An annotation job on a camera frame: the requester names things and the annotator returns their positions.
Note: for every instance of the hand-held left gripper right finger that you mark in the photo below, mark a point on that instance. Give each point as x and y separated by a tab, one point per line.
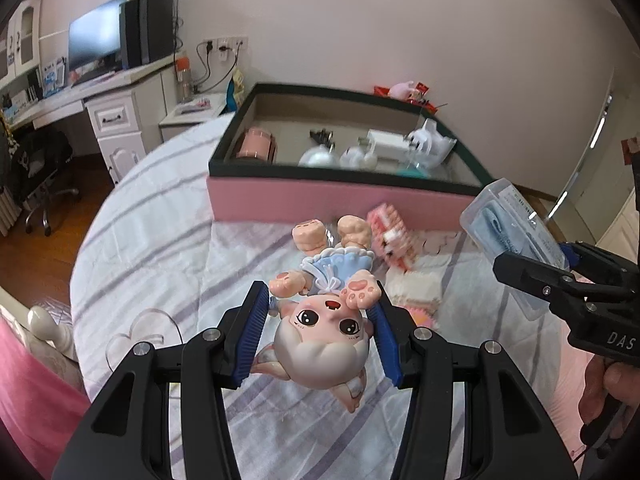
387	340

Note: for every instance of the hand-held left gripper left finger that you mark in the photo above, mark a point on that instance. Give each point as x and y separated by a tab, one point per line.
250	330

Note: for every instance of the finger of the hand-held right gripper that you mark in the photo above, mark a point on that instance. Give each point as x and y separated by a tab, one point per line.
530	272
600	265

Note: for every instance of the clear plastic box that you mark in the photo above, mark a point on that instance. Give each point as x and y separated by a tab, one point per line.
505	230

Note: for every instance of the pink rabbit doll figure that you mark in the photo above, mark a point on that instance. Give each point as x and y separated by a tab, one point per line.
325	340

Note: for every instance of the pink block toy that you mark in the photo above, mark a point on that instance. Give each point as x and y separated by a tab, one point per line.
390	232

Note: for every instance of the pink storage box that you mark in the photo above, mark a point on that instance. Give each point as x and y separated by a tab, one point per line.
300	200

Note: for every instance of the blue liquid glass bottle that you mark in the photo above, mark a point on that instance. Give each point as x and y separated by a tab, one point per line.
415	171

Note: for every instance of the white round device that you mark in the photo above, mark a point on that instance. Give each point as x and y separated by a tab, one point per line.
432	142

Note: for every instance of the white bear figure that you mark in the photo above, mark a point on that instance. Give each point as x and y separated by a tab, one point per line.
357	157

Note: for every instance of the pink glass jar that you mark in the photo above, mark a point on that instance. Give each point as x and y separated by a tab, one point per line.
255	145

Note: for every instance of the white round figure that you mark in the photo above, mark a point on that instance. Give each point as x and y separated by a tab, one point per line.
317	157

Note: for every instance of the white charger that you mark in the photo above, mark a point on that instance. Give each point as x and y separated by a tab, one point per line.
387	142

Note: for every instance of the person's right hand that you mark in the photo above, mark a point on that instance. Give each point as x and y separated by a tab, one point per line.
595	390

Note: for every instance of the white wardrobe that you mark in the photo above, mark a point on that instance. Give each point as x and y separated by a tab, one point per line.
620	225

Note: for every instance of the white pink block plate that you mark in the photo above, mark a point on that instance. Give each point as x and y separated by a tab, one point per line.
415	285

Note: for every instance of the pink printed quilt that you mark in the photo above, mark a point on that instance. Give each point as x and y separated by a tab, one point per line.
565	400

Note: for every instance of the red paper decoration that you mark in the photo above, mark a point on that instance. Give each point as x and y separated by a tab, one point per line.
629	151

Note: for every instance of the white door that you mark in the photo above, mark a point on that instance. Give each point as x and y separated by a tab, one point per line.
605	125

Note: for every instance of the red white small toy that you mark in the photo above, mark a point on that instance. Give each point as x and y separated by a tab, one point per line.
421	91

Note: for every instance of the white bedside table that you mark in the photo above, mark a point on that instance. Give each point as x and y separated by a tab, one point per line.
200	122

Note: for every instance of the pink plush toy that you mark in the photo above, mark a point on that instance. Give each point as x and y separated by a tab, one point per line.
401	90

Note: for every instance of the teal bag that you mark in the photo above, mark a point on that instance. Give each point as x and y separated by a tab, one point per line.
235	92

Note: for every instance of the white desk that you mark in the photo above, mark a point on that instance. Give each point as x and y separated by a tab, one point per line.
120	115

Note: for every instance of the orange cap bottle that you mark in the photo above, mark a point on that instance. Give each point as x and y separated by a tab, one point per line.
183	77

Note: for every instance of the black office chair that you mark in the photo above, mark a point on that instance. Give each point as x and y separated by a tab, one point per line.
40	160

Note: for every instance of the black speakers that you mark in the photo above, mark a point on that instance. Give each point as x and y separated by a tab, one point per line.
145	30

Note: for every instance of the blue white box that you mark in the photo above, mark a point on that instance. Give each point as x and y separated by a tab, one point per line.
55	77

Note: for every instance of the black computer monitor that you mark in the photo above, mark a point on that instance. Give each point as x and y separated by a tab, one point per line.
95	35

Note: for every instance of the white glass door cabinet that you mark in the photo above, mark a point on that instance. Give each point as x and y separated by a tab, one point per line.
25	35

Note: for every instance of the white bed post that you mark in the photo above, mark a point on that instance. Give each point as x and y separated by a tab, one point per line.
50	330

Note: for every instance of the white wall outlets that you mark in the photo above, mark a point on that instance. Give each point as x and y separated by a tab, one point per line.
225	43

